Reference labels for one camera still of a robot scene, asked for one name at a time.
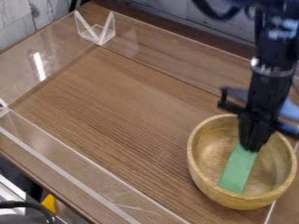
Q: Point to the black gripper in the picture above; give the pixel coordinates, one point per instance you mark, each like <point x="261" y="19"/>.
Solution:
<point x="260" y="104"/>

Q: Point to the clear acrylic wall panel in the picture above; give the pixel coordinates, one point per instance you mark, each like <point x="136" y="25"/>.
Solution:
<point x="87" y="187"/>

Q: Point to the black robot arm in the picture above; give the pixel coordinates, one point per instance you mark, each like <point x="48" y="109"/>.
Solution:
<point x="276" y="27"/>

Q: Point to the yellow label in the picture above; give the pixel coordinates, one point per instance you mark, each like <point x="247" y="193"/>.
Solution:
<point x="49" y="203"/>

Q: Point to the clear acrylic corner bracket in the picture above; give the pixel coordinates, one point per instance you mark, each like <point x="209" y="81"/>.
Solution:
<point x="99" y="34"/>

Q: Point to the green rectangular block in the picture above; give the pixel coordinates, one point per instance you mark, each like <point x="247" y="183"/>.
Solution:
<point x="233" y="177"/>

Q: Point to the brown wooden bowl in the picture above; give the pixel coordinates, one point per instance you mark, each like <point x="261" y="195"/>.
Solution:
<point x="208" y="149"/>

